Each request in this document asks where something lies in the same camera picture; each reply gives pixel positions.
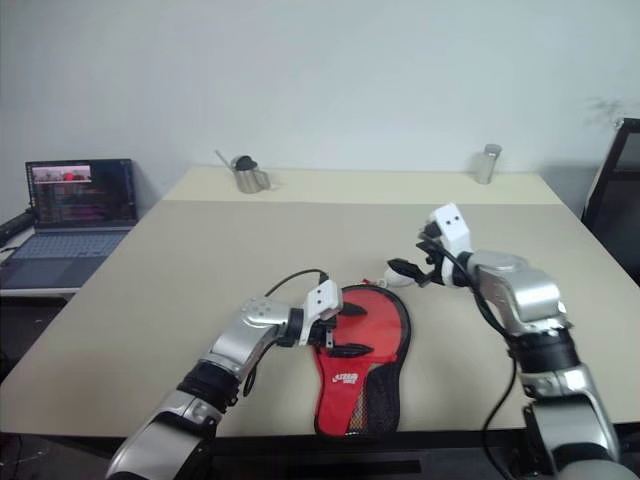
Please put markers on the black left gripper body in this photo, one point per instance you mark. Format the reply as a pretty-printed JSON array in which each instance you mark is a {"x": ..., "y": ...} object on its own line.
[{"x": 326, "y": 335}]

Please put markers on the steel cylinder shaker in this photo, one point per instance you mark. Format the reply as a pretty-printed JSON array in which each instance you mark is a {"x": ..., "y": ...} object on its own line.
[{"x": 487, "y": 167}]

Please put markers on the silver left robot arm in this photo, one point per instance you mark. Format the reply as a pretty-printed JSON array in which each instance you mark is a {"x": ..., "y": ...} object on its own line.
[{"x": 250, "y": 325}]

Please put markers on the grey rounded shape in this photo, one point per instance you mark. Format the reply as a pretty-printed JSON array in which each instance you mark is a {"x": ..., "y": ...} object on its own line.
[{"x": 600, "y": 471}]

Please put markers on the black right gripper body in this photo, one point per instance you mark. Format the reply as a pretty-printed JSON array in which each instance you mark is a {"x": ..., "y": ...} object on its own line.
[{"x": 436, "y": 267}]

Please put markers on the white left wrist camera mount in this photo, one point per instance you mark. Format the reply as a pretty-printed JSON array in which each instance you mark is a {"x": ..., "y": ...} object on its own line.
[{"x": 322, "y": 297}]

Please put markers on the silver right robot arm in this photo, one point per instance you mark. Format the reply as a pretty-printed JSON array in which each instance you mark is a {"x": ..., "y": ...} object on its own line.
[{"x": 525, "y": 295}]

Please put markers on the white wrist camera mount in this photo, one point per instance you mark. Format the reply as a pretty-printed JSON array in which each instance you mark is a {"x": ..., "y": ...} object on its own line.
[
  {"x": 452, "y": 222},
  {"x": 322, "y": 297}
]

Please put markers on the red and black paddle case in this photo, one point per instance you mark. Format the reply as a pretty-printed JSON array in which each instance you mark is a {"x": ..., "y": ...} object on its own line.
[{"x": 380, "y": 330}]

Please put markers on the steel pitcher with spout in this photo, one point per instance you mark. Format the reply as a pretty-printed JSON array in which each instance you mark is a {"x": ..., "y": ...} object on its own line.
[{"x": 252, "y": 181}]

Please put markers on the open grey laptop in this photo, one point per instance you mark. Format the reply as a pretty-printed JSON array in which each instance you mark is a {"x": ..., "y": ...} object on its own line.
[{"x": 65, "y": 250}]

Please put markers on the black chair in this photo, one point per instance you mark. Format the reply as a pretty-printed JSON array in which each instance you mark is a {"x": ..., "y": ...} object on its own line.
[{"x": 617, "y": 225}]

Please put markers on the white table tennis ball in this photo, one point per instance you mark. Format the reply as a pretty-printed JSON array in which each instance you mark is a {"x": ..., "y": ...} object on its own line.
[{"x": 397, "y": 279}]

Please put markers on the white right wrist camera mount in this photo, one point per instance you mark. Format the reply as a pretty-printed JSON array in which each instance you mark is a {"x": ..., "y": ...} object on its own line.
[{"x": 452, "y": 222}]

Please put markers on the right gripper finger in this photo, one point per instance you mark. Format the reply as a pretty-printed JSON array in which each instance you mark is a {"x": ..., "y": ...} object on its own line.
[
  {"x": 407, "y": 268},
  {"x": 428, "y": 239}
]

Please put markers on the black heart-shaped lid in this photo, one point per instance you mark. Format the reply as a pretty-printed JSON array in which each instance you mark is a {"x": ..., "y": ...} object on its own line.
[{"x": 246, "y": 163}]

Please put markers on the long black device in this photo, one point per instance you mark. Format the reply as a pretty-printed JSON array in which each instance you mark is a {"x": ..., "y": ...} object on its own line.
[{"x": 15, "y": 227}]

